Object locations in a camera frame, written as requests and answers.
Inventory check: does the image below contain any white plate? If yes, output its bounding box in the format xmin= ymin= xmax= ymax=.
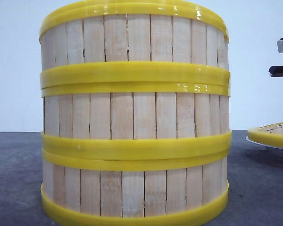
xmin=245 ymin=136 xmax=283 ymax=158

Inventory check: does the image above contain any bamboo steamer lid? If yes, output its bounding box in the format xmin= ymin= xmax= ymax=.
xmin=248 ymin=122 xmax=283 ymax=149

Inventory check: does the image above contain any bamboo steamer basket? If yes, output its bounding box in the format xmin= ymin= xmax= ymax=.
xmin=39 ymin=0 xmax=230 ymax=97
xmin=41 ymin=150 xmax=229 ymax=226
xmin=42 ymin=93 xmax=232 ymax=171

